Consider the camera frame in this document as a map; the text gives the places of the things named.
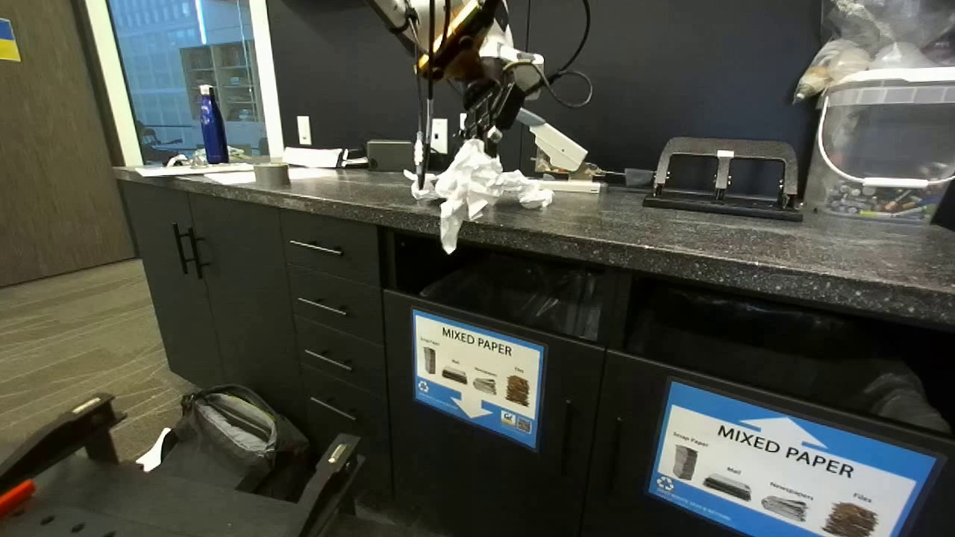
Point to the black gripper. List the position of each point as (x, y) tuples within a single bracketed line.
[(496, 98)]

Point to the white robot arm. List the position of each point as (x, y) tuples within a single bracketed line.
[(472, 45)]

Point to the black recycle bin bag left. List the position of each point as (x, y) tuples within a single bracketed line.
[(551, 296)]

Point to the black recycle bin bag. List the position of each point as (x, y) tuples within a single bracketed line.
[(551, 296), (830, 359)]

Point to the black recycle bin bag right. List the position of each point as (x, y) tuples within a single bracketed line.
[(830, 359)]

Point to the grey white stapler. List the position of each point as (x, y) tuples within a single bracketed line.
[(556, 153)]

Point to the black power adapter box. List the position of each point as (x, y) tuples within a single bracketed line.
[(389, 156)]

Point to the left mixed paper sign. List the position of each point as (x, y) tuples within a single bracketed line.
[(478, 375)]

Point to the mixed paper sign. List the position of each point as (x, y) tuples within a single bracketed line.
[(478, 375), (776, 475)]

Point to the black cabinet with drawers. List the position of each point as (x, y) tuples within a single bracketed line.
[(305, 293)]

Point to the blue water bottle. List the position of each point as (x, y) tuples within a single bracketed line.
[(214, 127)]

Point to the black three-hole punch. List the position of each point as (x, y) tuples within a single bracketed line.
[(724, 199)]

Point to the plastic bag on container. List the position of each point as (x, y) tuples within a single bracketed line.
[(875, 33)]

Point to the clear plastic storage container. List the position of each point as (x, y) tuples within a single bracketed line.
[(885, 145)]

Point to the black grey backpack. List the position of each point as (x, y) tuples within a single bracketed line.
[(236, 439)]

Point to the right mixed paper sign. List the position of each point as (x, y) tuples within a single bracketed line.
[(776, 475)]

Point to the white small wall plate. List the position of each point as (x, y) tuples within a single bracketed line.
[(439, 136)]

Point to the white light switch plate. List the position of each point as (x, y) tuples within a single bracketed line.
[(303, 130)]

